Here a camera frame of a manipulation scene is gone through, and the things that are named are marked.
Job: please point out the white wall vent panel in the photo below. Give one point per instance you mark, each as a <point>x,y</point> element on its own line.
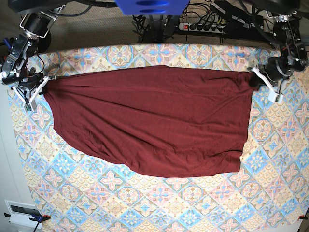
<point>20,213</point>

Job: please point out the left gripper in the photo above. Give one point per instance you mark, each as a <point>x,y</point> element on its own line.
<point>275,71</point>

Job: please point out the left table clamp lower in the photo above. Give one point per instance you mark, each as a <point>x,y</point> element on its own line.
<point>36,218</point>

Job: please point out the left table clamp upper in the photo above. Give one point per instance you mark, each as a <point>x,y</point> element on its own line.
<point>5,47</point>

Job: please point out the white power strip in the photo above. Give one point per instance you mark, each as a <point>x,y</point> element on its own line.
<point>211,27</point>

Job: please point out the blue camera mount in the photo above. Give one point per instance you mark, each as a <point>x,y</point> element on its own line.
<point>152,7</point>

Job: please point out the maroon t-shirt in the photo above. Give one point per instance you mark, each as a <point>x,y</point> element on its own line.
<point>158,121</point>

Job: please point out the table clamp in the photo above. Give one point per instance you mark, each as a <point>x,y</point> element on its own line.
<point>303,217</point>
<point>5,47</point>
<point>36,218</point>

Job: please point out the right table clamp lower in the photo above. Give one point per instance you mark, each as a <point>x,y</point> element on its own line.
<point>303,217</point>

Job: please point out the black round stool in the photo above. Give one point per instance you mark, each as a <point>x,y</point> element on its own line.
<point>44,43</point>

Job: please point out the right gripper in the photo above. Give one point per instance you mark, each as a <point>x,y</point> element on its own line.
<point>26,85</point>

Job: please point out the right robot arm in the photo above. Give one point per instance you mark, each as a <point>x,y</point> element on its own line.
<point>39,16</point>

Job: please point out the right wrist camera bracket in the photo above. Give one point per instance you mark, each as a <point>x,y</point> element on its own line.
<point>28,102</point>

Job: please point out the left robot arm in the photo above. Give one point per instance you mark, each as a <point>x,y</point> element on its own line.
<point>286,35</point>

